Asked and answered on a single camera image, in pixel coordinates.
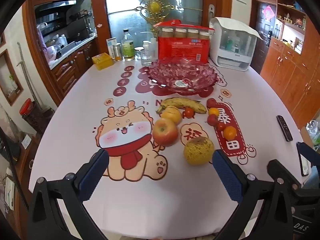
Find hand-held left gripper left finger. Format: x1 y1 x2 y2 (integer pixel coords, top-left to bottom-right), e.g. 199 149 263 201
27 149 110 240

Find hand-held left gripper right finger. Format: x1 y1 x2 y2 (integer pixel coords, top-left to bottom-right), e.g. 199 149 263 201
212 149 294 240

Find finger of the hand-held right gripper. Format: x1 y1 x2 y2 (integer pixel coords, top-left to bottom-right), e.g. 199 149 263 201
267 159 303 193
296 142 320 170

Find spotted yellow pear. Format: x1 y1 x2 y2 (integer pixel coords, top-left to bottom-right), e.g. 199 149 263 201
183 137 215 166

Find red yellow apple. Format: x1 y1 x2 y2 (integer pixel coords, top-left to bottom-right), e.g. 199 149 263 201
152 118 178 147

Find yellow orange with sticker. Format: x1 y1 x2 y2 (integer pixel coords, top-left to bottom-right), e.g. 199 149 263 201
161 106 182 125

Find pink glass fruit bowl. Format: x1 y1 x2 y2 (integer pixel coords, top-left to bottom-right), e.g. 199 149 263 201
144 59 218 96

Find black smartphone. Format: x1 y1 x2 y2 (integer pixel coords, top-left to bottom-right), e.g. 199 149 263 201
299 152 311 177

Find clear plastic bag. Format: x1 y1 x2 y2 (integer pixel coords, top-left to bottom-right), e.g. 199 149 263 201
305 120 320 150

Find black remote control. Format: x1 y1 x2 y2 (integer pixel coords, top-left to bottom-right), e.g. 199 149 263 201
276 115 293 142

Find wooden sideboard cabinet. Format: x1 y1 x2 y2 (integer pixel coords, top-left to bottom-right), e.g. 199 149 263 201
260 37 320 123

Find spotted yellow banana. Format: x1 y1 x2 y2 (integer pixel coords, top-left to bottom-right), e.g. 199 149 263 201
156 97 207 114

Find wooden kitchen base cabinets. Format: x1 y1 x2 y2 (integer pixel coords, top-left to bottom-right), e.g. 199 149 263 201
49 36 100 98

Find yellow box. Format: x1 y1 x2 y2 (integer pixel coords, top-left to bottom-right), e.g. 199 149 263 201
91 53 113 70

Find metal can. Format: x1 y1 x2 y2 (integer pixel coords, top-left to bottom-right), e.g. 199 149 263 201
113 43 123 62

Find clear drinking glass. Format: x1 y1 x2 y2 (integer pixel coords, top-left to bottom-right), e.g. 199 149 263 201
140 49 153 67

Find dark entrance door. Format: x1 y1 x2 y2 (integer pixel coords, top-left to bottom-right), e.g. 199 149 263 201
255 1 275 72

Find glass bottle green label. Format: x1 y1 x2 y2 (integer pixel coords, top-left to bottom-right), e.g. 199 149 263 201
121 29 135 62

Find white carton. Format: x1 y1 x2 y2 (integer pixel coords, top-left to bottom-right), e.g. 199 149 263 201
106 37 118 57

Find red gift box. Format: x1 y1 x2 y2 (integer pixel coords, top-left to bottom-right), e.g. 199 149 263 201
152 19 215 64

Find red paper door decoration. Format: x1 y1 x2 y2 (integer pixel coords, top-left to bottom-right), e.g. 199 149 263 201
262 5 275 22

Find white storage box clear door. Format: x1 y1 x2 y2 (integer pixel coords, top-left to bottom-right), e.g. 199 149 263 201
209 17 262 71

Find range hood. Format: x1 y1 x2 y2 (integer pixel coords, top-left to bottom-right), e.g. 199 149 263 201
35 0 78 18

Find gold hanging ornament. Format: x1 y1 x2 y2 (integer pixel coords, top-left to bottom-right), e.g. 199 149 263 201
136 0 174 38

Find frosted glass door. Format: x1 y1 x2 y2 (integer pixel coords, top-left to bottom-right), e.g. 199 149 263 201
104 0 204 43

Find wooden picture frame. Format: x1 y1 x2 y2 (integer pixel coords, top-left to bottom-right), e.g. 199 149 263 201
0 49 24 105

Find wooden wall shelf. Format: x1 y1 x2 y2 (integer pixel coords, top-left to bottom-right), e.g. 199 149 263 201
275 0 308 53

